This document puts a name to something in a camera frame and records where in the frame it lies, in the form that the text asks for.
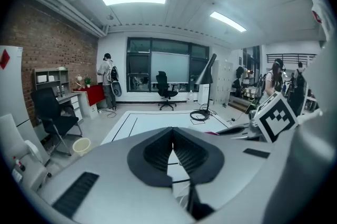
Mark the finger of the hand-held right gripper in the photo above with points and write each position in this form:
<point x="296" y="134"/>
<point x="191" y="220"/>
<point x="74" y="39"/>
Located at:
<point x="237" y="131"/>

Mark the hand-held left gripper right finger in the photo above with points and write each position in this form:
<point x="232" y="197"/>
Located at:
<point x="237" y="165"/>

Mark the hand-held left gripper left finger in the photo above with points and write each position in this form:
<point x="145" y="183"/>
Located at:
<point x="105" y="186"/>

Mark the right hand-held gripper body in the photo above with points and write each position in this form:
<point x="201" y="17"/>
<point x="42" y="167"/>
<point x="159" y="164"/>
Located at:
<point x="276" y="117"/>

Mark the person's right forearm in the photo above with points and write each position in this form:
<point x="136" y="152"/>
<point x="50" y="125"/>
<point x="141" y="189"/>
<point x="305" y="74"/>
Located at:
<point x="310" y="160"/>

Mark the white work table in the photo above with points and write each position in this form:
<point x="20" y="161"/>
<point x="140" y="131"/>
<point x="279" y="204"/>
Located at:
<point x="158" y="120"/>

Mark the cream plastic basket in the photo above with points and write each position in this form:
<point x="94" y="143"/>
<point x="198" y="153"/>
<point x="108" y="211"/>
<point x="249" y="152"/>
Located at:
<point x="81" y="146"/>

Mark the white water dispenser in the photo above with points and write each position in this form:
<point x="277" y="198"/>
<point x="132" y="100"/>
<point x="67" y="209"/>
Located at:
<point x="204" y="94"/>

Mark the grey locker cabinet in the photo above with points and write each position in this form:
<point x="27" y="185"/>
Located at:
<point x="222" y="81"/>

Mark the spare water jug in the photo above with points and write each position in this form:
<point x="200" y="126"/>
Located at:
<point x="190" y="96"/>

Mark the black floor lamp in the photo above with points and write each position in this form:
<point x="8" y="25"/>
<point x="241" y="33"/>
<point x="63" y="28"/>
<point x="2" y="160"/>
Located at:
<point x="205" y="73"/>

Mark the small red capped bottle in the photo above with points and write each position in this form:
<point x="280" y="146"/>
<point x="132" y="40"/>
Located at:
<point x="20" y="165"/>

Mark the black headrest office chair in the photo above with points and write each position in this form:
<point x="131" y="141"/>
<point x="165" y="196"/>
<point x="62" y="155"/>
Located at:
<point x="163" y="83"/>

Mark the flat white box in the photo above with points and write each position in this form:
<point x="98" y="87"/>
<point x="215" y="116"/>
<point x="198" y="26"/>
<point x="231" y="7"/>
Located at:
<point x="17" y="175"/>

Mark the red topped white cabinet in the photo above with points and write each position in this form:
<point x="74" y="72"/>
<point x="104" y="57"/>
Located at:
<point x="96" y="94"/>

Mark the grey desk with hutch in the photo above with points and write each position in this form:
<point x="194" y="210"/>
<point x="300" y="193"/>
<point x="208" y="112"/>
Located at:
<point x="67" y="96"/>

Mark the black visitor chair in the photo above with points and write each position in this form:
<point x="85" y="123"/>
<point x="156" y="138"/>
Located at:
<point x="44" y="104"/>

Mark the white grey office chair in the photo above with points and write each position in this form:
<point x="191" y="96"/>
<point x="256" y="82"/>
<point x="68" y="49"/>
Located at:
<point x="10" y="138"/>

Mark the small green potted plant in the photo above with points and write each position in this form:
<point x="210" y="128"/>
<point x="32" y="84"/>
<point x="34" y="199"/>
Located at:
<point x="87" y="81"/>

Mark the long ceiling light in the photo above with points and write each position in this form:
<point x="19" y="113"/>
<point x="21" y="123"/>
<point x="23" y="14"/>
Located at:
<point x="227" y="21"/>
<point x="134" y="0"/>

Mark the white figure desk lamp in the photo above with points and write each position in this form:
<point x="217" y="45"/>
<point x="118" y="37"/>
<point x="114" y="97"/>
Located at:
<point x="79" y="78"/>

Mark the person's white printed shirt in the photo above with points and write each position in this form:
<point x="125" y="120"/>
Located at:
<point x="322" y="12"/>

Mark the black framed window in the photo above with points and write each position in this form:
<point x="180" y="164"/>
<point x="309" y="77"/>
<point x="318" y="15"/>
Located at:
<point x="137" y="70"/>

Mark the white storage box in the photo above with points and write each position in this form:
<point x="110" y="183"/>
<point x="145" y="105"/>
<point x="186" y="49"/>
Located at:
<point x="42" y="79"/>

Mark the white refrigerator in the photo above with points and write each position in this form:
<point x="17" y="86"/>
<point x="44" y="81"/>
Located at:
<point x="13" y="91"/>

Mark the red diamond sticker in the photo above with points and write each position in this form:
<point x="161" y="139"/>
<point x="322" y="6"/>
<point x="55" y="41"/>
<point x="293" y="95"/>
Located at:
<point x="4" y="58"/>

